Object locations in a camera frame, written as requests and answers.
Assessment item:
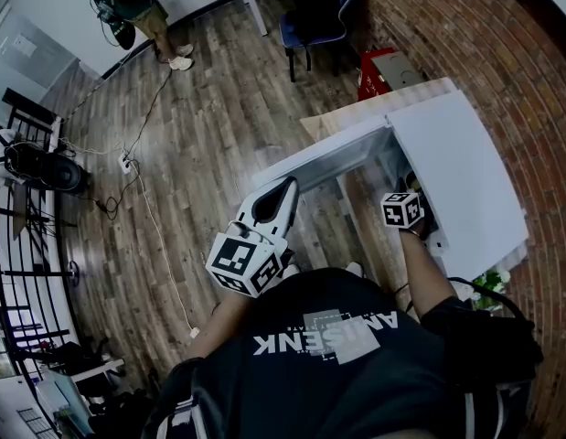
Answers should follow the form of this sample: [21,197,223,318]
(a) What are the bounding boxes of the black backpack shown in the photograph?
[291,0,346,40]

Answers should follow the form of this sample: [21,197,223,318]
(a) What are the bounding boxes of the long black cable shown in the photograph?
[124,66,174,159]

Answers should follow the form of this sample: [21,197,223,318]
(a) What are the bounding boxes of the white flowers in pot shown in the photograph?
[460,267,512,313]

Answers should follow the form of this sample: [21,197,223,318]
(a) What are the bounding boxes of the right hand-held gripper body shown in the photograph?
[381,176,437,241]

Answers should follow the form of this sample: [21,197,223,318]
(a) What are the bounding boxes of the person's right forearm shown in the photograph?
[399,230,457,315]

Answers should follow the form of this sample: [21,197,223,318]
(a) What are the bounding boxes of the person's black printed shirt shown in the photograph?
[140,266,544,439]

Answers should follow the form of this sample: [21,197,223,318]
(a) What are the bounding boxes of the red box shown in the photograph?
[358,48,398,102]

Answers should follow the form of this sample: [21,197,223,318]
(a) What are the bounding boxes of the thick black cable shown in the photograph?
[449,276,526,324]

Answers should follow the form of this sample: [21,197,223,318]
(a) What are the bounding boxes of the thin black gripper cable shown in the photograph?
[394,281,414,313]

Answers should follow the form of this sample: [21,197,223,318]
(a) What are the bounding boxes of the blue chair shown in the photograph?
[278,0,359,83]

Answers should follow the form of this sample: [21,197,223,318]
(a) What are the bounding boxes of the black metal rack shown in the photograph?
[0,87,82,374]

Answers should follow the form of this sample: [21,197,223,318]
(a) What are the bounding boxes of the long white cable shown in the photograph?
[131,166,197,333]

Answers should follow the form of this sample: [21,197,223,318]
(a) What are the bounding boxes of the white microwave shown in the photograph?
[250,90,530,283]

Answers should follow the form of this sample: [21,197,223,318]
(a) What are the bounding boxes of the person's left forearm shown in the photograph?
[188,290,256,360]

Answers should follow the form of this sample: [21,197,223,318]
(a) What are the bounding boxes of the black round device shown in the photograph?
[4,142,91,196]

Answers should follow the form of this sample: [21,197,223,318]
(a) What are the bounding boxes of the table with white tablecloth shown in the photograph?
[299,76,460,144]

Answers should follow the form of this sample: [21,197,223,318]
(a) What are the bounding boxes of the grey cardboard box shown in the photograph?
[371,52,425,91]

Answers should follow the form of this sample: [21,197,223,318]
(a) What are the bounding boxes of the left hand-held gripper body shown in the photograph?
[204,220,295,299]

